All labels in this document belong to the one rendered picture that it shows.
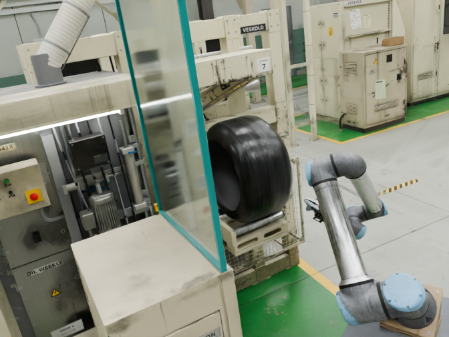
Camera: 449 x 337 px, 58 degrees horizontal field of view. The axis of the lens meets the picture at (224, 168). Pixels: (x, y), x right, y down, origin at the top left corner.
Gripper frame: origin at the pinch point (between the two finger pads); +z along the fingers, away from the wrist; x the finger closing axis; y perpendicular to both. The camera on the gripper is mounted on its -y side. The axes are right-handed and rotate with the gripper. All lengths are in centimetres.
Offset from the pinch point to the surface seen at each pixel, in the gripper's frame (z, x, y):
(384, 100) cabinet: -148, 436, 160
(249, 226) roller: 19.8, -17.7, 21.3
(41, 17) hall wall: 556, 610, 500
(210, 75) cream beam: 78, 33, -16
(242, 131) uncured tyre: 49, 4, -17
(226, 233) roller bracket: 29.5, -27.1, 24.1
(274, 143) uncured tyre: 31.5, 5.4, -19.0
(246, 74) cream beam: 61, 49, -18
